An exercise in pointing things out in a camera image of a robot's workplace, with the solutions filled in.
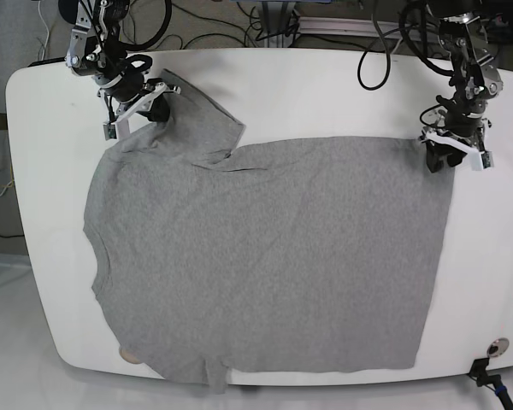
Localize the tangled black cables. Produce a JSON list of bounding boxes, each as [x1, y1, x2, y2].
[[162, 0, 369, 52]]

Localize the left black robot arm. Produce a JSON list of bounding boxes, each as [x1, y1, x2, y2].
[[231, 1, 503, 173]]

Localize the white aluminium rail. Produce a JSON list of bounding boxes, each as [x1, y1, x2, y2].
[[297, 15, 416, 40]]

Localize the beige table grommet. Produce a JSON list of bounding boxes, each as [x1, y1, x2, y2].
[[119, 347, 142, 365]]

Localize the white cable on floor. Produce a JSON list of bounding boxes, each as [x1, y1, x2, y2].
[[0, 0, 52, 202]]

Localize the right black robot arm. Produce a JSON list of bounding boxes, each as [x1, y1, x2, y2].
[[66, 1, 414, 182]]

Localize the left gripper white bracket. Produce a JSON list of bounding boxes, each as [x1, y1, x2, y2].
[[417, 102, 493, 174]]

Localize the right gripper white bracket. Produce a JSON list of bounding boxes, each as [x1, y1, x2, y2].
[[96, 73, 181, 139]]

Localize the black clamp with cable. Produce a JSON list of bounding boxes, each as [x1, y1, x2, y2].
[[467, 357, 513, 410]]

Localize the grey t-shirt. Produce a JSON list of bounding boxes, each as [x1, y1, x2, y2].
[[84, 71, 454, 391]]

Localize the silver table grommet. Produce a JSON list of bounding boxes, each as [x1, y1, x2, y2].
[[486, 337, 510, 358]]

